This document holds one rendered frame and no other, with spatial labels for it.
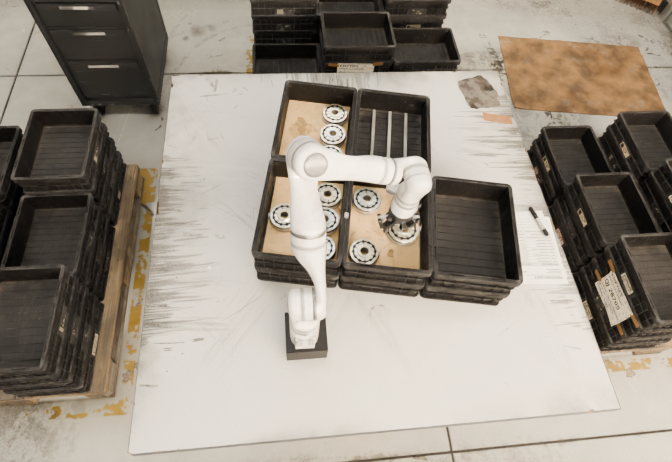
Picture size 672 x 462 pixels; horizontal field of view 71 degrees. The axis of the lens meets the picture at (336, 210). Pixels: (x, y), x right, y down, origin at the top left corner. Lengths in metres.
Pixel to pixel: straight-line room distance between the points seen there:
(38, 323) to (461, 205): 1.68
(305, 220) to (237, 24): 2.78
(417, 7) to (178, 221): 1.97
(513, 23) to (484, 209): 2.52
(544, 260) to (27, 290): 2.04
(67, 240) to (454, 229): 1.68
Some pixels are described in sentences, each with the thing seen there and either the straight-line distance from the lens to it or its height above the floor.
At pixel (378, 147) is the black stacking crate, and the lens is 1.95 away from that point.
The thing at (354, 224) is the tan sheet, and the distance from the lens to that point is 1.73.
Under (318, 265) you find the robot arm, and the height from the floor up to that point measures 1.23.
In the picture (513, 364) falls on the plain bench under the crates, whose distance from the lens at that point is 1.83.
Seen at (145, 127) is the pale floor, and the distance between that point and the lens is 3.21.
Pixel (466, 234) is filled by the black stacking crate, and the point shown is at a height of 0.83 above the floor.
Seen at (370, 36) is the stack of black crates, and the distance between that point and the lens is 2.96.
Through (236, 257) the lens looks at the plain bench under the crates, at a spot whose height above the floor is 0.70.
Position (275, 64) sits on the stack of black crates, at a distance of 3.07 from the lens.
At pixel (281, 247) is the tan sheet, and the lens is 1.68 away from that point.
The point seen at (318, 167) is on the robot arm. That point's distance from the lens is 1.09.
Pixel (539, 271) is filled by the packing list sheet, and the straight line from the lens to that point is 2.01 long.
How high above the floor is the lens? 2.34
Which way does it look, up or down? 59 degrees down
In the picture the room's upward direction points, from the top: 8 degrees clockwise
